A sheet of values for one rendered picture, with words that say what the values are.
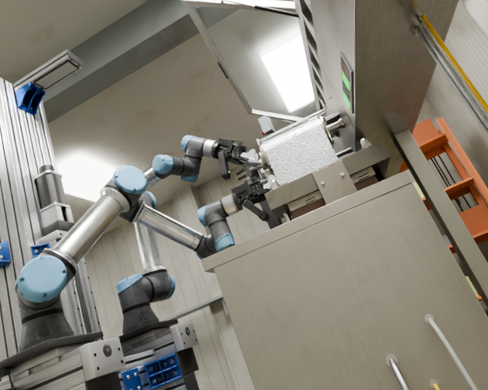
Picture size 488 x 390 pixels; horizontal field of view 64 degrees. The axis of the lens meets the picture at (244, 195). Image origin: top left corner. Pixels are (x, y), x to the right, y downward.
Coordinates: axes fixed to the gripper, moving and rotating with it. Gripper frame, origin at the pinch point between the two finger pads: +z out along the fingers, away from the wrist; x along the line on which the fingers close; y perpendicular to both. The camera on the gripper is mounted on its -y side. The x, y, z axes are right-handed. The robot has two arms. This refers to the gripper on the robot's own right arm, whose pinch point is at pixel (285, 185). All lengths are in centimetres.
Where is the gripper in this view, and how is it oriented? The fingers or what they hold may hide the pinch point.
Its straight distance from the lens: 147.1
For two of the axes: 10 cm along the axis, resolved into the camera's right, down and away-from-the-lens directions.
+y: -3.5, -8.8, 3.3
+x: 2.7, 2.4, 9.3
